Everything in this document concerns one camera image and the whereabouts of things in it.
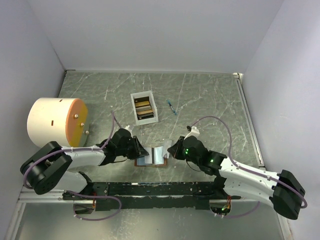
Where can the white corner bracket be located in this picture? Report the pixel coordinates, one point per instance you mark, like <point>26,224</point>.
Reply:
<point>238,75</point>

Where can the brown leather card holder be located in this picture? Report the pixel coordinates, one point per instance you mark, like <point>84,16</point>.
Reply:
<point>161,156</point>

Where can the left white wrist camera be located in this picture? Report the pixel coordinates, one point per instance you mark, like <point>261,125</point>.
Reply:
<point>129,128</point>

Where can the white card tray box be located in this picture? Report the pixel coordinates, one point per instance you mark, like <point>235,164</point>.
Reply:
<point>153,120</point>

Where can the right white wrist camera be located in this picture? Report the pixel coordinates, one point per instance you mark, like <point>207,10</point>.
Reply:
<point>193,132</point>

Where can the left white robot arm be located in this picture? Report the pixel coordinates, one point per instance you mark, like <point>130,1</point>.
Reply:
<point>48,168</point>

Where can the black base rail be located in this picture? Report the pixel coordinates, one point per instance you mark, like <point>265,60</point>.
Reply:
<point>106,196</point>

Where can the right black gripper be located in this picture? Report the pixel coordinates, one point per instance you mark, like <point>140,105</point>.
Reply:
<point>175,149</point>

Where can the blue pen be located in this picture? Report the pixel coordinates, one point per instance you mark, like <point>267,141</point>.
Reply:
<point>171,107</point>

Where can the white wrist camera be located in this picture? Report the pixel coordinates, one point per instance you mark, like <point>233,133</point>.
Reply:
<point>129,128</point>
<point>193,132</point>

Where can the white cylinder with orange lid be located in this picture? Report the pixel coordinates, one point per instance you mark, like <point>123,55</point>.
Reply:
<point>64,120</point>

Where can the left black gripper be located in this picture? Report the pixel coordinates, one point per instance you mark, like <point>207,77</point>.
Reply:
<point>138,150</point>

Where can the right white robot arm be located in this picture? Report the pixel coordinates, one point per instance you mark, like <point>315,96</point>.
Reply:
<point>282,191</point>

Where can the aluminium frame rail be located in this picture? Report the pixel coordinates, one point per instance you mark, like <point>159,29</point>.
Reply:
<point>252,133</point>

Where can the white credit card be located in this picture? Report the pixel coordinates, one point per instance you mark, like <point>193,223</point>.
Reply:
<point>150,158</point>

